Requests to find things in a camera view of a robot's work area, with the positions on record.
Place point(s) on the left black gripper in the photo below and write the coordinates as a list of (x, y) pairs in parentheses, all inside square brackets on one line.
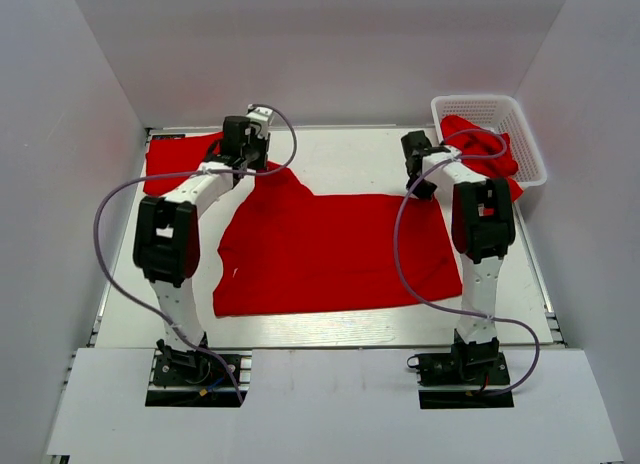
[(264, 144)]

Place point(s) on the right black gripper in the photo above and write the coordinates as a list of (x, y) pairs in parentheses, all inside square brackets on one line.
[(425, 193)]

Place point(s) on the red t-shirt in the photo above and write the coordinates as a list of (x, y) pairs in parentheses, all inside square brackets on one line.
[(288, 250), (177, 155)]

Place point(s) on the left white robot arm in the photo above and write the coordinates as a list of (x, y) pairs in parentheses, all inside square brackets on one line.
[(167, 242)]

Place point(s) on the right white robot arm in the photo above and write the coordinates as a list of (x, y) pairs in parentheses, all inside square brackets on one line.
[(482, 230)]

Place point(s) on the red t-shirts in basket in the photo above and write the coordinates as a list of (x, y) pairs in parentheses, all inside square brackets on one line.
[(467, 138)]

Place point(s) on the white plastic basket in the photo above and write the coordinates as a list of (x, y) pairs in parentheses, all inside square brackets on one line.
[(497, 114)]

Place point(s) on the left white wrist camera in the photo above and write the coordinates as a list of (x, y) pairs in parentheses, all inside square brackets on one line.
[(261, 118)]

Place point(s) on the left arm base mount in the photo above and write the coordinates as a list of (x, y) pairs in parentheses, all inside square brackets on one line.
[(192, 380)]

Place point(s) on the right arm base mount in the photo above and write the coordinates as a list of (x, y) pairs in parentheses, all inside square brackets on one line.
[(442, 386)]

